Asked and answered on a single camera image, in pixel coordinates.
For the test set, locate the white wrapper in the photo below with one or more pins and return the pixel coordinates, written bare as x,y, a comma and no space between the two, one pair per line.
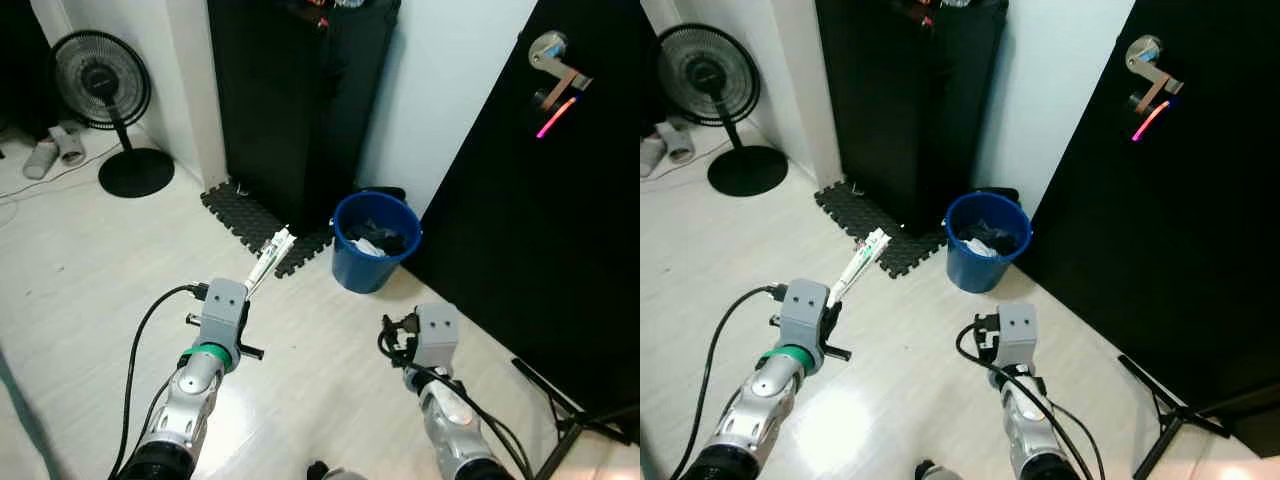
270,262
860,265

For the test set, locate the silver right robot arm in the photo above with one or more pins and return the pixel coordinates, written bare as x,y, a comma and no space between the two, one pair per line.
1035,430
455,430

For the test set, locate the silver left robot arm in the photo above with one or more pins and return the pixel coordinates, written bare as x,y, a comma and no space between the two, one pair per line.
760,410
185,410

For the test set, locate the blue plastic bucket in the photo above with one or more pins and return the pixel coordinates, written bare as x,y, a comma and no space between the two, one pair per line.
370,270
985,272

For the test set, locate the white crumpled cloth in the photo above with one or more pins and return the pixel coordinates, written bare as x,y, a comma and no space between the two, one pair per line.
365,247
978,248

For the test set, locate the dark crumpled clothes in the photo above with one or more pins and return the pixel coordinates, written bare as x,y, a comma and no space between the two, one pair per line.
388,232
1000,235

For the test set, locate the black foam floor mat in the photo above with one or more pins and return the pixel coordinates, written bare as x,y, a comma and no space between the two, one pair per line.
235,210
845,205

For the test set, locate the silver right robot leg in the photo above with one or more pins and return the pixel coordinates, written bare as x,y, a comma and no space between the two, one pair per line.
335,470
940,470

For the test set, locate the black cloth backdrop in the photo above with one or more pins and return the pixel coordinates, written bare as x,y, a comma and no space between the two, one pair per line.
1150,260
520,250

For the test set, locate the black tripod stand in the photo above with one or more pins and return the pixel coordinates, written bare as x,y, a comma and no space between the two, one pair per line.
560,400
1165,400

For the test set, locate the black wardrobe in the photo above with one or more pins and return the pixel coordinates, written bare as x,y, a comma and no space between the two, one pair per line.
900,100
290,100

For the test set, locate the grey slipper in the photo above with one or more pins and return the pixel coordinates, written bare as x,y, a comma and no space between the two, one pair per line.
678,143
40,160
70,145
652,158

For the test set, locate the black standing fan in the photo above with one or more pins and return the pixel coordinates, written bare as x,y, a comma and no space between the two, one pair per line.
100,80
705,75

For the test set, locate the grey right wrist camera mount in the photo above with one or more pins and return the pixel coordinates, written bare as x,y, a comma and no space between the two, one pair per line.
1017,335
438,335

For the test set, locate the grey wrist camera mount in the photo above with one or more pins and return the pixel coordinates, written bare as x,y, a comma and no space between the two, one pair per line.
1017,335
222,310
438,335
803,312

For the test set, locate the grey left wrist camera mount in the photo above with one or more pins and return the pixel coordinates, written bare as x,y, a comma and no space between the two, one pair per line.
222,310
803,312

